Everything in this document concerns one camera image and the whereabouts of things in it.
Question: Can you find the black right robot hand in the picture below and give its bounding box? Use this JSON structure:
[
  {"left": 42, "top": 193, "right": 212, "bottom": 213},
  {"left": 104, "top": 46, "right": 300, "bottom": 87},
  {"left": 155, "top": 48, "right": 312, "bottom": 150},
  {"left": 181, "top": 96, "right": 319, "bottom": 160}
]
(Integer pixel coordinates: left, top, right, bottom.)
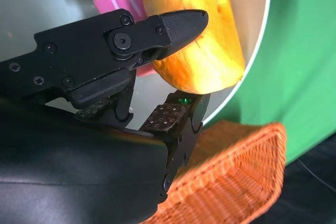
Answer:
[{"left": 0, "top": 8, "right": 211, "bottom": 224}]

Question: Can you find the grey round bowl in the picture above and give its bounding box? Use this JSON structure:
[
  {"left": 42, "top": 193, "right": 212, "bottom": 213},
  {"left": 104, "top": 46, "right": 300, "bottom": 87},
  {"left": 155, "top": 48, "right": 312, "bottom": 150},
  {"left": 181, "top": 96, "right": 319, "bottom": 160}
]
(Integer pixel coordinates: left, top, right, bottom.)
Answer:
[{"left": 0, "top": 0, "right": 274, "bottom": 127}]

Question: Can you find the orange ring-shaped bread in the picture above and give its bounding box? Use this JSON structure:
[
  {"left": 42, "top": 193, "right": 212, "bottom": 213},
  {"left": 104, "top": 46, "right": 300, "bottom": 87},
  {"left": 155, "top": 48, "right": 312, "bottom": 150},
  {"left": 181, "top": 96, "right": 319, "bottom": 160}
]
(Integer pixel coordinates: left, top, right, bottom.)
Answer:
[{"left": 141, "top": 0, "right": 246, "bottom": 95}]

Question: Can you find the orange wicker basket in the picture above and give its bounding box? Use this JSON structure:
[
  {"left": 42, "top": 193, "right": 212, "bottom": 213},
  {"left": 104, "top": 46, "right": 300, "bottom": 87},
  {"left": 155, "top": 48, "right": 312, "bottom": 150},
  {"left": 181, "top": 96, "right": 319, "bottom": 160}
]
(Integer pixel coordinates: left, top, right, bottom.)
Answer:
[{"left": 146, "top": 120, "right": 287, "bottom": 224}]

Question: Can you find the black backdrop curtain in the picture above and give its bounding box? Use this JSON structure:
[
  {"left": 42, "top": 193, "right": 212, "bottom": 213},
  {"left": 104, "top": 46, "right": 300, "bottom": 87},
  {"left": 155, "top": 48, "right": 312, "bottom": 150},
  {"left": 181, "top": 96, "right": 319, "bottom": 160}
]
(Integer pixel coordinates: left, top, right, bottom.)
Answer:
[{"left": 249, "top": 140, "right": 336, "bottom": 224}]

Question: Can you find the green tablecloth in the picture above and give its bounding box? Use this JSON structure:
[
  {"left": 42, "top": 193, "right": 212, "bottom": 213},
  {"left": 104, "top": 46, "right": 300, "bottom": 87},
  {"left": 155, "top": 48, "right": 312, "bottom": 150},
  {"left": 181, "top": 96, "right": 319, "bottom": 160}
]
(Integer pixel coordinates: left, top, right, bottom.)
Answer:
[{"left": 204, "top": 0, "right": 336, "bottom": 164}]

